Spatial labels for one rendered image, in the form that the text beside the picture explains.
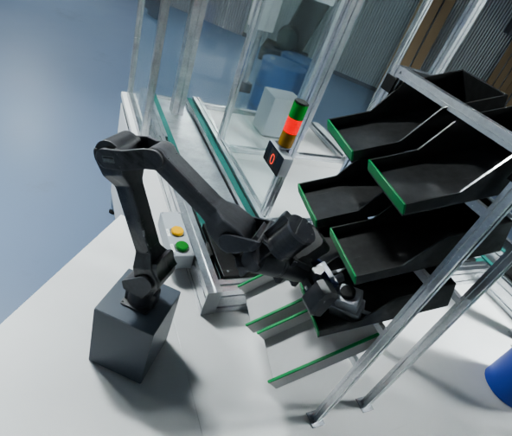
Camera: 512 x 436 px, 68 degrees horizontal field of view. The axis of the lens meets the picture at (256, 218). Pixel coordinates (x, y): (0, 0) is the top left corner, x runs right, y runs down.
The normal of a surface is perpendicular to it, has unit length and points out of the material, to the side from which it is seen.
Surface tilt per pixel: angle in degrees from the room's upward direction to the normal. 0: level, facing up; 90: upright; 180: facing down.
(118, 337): 90
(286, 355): 45
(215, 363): 0
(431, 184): 25
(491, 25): 90
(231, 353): 0
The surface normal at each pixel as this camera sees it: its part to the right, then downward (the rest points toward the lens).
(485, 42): -0.26, 0.51
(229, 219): 0.52, -0.63
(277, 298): -0.44, -0.62
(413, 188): -0.11, -0.74
